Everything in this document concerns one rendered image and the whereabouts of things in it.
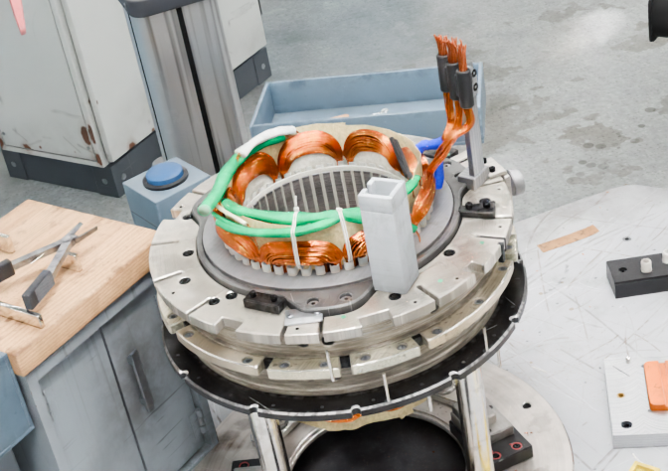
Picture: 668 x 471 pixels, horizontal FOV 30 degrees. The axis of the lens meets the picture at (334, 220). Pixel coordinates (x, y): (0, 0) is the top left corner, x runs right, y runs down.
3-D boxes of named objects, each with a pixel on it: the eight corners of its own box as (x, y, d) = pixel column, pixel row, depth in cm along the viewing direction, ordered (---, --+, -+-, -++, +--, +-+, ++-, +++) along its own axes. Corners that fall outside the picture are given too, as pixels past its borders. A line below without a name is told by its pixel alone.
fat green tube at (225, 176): (212, 227, 102) (207, 207, 101) (174, 221, 104) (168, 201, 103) (301, 141, 113) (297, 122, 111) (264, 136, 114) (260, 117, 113)
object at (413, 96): (505, 271, 153) (482, 61, 138) (504, 325, 144) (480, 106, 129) (307, 283, 158) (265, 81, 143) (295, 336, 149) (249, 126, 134)
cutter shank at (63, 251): (54, 279, 110) (52, 273, 110) (45, 279, 110) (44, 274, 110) (75, 241, 115) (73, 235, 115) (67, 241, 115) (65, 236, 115)
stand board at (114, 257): (24, 378, 106) (16, 356, 105) (-117, 328, 116) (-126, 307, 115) (172, 252, 119) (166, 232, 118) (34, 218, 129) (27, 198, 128)
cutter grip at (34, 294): (33, 311, 107) (28, 295, 107) (25, 310, 108) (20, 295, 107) (56, 283, 111) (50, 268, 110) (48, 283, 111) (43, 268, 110)
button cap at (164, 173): (190, 175, 133) (188, 167, 133) (159, 191, 131) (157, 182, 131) (171, 164, 136) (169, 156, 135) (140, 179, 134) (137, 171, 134)
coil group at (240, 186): (249, 217, 110) (239, 176, 108) (232, 215, 111) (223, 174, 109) (283, 182, 115) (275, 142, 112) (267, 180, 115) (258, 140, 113)
